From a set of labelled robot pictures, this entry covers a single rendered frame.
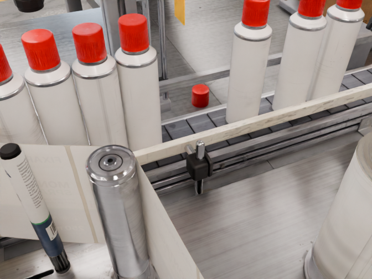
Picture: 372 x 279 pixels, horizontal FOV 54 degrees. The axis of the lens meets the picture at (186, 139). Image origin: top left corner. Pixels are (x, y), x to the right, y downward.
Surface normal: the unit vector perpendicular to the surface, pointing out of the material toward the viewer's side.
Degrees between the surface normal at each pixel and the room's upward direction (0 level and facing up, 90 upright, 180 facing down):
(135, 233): 90
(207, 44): 0
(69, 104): 90
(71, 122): 90
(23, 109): 90
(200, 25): 0
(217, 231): 0
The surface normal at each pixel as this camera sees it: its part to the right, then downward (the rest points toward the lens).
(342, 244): -0.89, 0.31
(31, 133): 0.84, 0.37
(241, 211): 0.00, -0.73
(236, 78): -0.66, 0.51
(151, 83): 0.67, 0.51
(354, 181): -1.00, 0.02
